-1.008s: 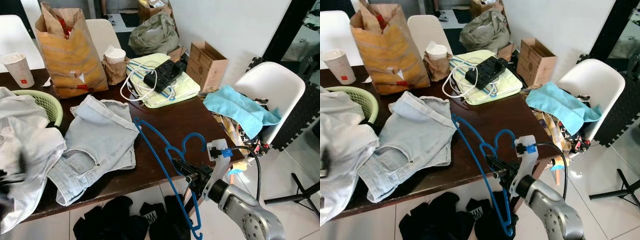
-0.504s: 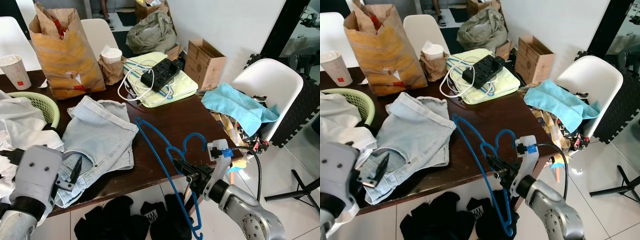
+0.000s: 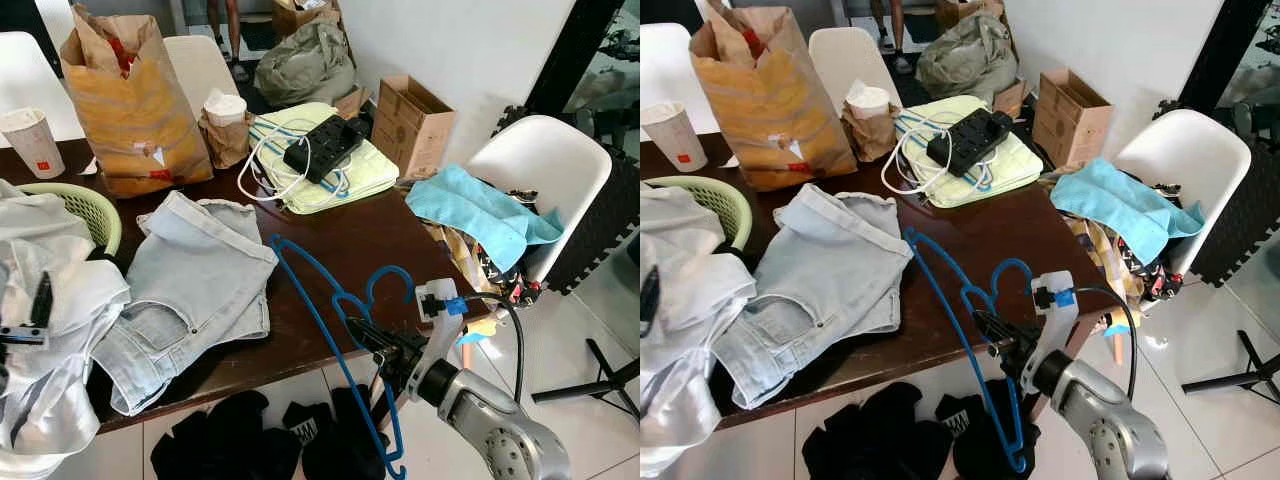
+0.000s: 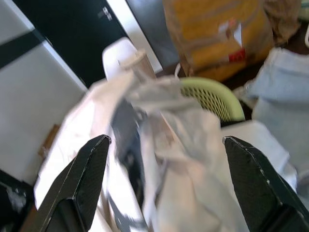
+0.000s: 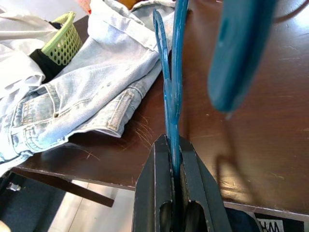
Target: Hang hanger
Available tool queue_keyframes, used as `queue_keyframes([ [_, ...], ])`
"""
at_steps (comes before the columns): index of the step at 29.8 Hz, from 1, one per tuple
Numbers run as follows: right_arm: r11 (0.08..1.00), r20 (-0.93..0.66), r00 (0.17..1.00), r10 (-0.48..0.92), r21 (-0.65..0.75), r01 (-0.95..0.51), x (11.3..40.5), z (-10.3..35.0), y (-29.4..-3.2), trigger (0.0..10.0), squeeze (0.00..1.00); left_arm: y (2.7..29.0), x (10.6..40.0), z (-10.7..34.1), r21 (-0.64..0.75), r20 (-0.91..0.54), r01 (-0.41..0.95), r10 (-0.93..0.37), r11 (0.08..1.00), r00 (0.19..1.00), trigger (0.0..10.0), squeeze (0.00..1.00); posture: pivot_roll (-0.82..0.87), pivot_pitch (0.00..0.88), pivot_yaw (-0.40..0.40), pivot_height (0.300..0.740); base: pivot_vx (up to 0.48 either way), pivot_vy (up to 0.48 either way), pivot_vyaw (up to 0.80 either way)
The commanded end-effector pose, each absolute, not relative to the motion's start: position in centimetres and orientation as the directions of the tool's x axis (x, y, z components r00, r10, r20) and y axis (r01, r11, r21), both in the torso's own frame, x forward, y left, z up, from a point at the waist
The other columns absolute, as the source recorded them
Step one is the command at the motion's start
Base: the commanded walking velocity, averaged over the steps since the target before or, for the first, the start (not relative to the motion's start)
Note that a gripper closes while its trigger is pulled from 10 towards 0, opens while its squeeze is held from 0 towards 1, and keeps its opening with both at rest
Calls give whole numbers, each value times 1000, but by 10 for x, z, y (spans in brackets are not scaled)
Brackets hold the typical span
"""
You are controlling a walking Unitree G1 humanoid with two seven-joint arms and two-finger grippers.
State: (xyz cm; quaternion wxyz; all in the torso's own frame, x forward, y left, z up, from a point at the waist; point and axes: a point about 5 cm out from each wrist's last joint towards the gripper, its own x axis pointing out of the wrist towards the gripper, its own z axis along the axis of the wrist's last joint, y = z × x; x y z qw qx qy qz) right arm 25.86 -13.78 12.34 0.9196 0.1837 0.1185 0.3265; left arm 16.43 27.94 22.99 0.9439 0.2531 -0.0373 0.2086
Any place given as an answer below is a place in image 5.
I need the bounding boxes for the white printed T-shirt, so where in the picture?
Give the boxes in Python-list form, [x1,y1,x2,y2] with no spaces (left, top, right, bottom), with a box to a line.
[0,9,60,100]

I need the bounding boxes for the light blue denim shorts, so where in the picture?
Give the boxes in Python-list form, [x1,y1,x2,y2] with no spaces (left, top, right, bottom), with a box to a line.
[0,0,177,170]

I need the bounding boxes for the green perforated plastic basket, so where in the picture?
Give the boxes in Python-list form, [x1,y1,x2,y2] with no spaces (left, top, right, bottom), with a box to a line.
[41,12,84,66]

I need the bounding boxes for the black cloth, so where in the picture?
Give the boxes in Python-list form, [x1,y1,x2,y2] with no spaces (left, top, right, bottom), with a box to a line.
[30,21,66,83]

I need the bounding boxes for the blue plastic clothes hanger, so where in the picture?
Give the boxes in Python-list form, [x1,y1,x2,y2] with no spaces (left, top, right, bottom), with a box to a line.
[153,0,278,177]

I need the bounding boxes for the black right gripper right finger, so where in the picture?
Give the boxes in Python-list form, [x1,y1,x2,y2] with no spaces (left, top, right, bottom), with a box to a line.
[179,138,233,232]

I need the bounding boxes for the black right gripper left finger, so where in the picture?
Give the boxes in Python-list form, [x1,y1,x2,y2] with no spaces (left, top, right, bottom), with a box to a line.
[131,134,176,232]

